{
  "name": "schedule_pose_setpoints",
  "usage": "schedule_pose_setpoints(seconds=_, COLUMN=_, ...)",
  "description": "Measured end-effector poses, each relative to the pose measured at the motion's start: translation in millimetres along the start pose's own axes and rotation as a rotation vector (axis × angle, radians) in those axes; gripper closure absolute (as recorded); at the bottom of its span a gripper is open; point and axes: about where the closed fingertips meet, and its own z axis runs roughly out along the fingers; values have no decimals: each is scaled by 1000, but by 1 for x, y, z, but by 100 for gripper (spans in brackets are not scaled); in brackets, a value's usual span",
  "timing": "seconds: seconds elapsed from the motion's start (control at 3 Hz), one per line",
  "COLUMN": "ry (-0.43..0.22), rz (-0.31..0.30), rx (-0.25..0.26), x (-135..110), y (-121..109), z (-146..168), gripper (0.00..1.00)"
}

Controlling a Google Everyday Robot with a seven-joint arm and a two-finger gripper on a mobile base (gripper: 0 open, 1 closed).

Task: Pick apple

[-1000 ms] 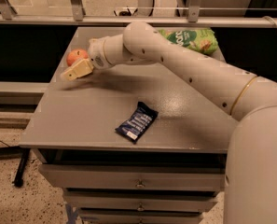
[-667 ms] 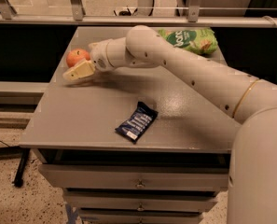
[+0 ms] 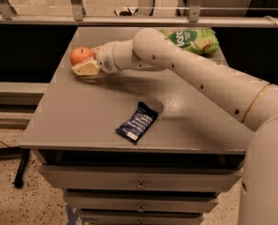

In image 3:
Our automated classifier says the dark blue snack wrapper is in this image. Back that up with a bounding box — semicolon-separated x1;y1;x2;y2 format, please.
115;102;159;144

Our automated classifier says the black stand leg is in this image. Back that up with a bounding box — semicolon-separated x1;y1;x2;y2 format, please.
12;149;30;188

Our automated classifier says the middle grey drawer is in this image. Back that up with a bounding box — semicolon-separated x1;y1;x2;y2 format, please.
64;191;218;214

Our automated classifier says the bottom grey drawer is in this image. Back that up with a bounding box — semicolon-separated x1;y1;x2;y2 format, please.
80;210;203;225

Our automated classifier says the top grey drawer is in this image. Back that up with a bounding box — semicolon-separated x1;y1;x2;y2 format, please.
38;165;241;192

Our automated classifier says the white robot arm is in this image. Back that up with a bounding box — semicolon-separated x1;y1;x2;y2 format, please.
70;28;278;225

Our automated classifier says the metal railing frame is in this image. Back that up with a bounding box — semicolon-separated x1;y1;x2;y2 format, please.
0;0;278;27

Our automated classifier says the grey drawer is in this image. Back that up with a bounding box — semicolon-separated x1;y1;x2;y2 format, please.
64;191;218;214
80;210;203;225
38;165;241;192

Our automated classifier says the green snack bag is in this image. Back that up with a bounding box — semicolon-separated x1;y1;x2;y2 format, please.
160;28;219;55

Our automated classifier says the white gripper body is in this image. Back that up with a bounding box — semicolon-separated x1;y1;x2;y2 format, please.
95;41;120;74

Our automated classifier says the grey drawer cabinet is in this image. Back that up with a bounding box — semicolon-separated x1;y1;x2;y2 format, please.
19;26;255;225

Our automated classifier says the red orange apple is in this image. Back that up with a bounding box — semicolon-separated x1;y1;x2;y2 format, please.
69;47;95;66

